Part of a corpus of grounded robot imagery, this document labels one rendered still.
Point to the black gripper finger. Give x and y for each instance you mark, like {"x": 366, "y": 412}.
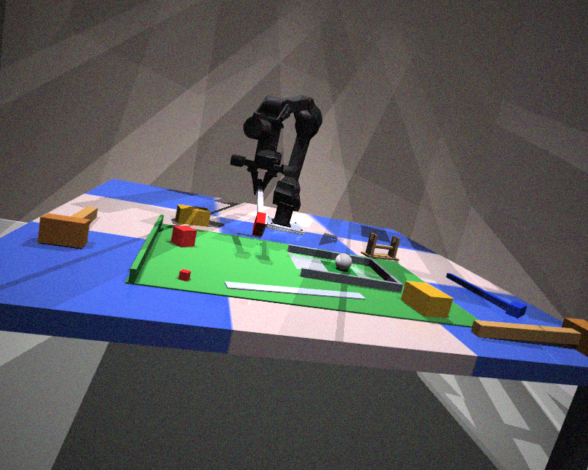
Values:
{"x": 254, "y": 175}
{"x": 267, "y": 179}

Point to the white golf ball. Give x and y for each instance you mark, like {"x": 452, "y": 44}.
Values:
{"x": 343, "y": 261}

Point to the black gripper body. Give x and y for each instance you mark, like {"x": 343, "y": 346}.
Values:
{"x": 239, "y": 161}

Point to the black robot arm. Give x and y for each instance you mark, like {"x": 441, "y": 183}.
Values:
{"x": 265, "y": 125}

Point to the yellow rectangular block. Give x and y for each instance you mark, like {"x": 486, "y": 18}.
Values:
{"x": 197, "y": 216}
{"x": 426, "y": 300}

